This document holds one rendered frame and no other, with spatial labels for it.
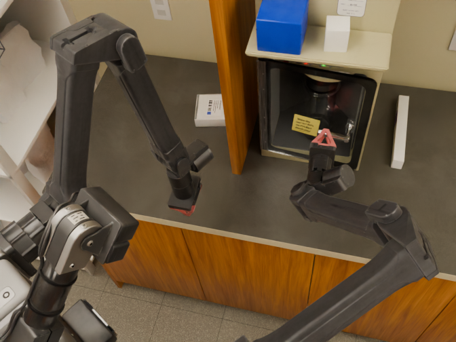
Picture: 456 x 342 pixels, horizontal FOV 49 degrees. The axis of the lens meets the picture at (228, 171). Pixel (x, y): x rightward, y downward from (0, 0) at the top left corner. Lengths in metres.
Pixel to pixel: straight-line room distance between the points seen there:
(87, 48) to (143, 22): 1.14
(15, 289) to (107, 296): 1.66
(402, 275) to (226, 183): 0.89
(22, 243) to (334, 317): 0.59
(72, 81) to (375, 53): 0.65
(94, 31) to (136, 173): 0.87
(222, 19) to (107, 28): 0.33
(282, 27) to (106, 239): 0.62
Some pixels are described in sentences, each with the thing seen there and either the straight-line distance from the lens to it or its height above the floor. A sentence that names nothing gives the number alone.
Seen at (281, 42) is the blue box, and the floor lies 1.54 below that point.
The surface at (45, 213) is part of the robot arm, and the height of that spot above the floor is 1.48.
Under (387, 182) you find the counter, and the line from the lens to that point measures 1.65.
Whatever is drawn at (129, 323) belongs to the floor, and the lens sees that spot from 2.49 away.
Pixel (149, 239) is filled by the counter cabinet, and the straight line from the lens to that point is 1.86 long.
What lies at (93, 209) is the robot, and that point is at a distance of 0.71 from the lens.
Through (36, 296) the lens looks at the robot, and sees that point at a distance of 0.75.
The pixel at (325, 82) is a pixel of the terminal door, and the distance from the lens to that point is 1.32.
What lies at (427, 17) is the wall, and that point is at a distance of 1.76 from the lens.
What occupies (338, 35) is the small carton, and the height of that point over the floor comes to 1.56.
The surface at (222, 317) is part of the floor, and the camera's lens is 2.42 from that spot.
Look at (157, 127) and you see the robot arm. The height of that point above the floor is 1.49.
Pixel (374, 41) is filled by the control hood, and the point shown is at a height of 1.51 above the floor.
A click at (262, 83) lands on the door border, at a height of 1.31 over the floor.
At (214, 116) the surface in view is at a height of 0.98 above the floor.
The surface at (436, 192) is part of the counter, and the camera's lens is 1.67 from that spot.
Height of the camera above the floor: 2.30
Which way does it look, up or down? 56 degrees down
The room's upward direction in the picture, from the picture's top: 8 degrees counter-clockwise
